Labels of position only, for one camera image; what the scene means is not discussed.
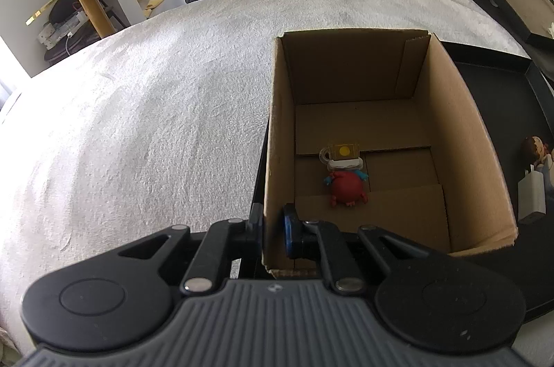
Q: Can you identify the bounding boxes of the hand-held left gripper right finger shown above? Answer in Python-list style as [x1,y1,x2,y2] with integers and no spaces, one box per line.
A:
[281,203,438,296]

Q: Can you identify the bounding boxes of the yellow toy mug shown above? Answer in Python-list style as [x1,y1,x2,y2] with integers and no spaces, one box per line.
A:
[319,141,364,172]

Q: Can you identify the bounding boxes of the white toy building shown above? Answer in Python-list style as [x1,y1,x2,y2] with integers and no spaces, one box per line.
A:
[517,165,547,218]

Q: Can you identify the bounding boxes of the brown cardboard box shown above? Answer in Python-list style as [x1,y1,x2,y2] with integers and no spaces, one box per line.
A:
[262,30,519,279]

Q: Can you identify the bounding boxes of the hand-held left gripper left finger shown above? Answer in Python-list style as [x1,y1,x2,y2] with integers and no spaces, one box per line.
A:
[115,202,266,295]

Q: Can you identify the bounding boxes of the brown-haired doll figure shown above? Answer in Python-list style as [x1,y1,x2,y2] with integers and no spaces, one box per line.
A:
[520,135,554,177]

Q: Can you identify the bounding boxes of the red round toy figure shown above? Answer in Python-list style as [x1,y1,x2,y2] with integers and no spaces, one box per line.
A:
[324,170,369,208]

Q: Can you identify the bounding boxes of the black shallow tray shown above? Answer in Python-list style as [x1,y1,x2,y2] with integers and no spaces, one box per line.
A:
[249,40,554,324]

